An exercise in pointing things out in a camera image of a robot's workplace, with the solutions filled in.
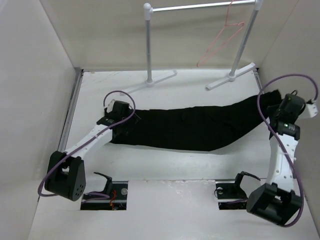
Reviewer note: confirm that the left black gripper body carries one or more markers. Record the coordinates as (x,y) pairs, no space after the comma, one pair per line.
(130,125)

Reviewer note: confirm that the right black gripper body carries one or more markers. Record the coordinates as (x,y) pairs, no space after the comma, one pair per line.
(273,111)

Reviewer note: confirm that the black trousers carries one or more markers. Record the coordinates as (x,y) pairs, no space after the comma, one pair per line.
(198,128)

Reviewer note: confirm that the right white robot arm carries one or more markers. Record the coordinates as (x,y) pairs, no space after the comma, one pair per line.
(276,200)

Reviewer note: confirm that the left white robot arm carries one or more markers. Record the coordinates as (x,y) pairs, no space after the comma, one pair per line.
(66,175)

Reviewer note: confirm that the white clothes rack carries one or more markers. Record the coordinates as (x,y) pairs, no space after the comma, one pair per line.
(234,72)

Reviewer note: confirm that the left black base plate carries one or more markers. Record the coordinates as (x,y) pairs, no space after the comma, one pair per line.
(116,200)

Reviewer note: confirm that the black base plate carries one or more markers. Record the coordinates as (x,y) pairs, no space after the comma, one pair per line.
(230,196)
(116,200)

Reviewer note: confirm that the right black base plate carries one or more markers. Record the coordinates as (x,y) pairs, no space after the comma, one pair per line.
(230,196)

